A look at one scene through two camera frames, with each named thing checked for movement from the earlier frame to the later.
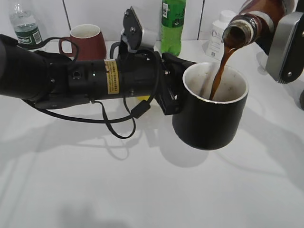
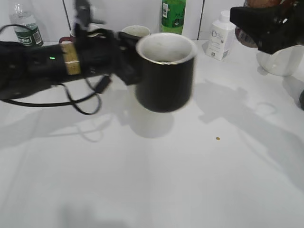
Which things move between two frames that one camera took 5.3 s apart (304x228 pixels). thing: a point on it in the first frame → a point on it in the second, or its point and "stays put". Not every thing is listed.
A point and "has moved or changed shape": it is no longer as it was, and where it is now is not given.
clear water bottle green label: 25,27 stays put
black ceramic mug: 211,124 has moved or changed shape
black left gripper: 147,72 → 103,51
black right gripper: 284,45 → 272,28
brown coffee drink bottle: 256,19 has moved or changed shape
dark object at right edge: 301,100 stays put
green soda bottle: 172,20 stays put
